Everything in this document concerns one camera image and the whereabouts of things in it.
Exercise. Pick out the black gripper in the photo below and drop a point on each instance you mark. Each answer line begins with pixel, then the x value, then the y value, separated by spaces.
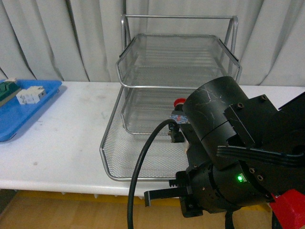
pixel 211 183

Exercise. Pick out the red emergency stop button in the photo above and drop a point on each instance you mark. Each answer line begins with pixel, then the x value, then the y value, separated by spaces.
pixel 180 118

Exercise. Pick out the silver mesh tiered rack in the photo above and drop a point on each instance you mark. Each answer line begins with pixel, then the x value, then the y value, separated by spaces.
pixel 155 69

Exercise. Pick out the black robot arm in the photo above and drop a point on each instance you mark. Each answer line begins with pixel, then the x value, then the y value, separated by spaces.
pixel 221 103

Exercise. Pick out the white circuit breaker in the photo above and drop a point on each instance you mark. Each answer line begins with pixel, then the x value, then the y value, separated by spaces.
pixel 32 95

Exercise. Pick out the grey curtain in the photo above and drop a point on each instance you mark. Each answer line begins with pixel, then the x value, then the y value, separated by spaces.
pixel 80 40

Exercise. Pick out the blue plastic tray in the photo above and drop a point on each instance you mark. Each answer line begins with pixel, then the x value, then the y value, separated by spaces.
pixel 13 115

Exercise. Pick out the green knife switch block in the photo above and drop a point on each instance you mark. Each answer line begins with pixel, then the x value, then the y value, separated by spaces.
pixel 8 89

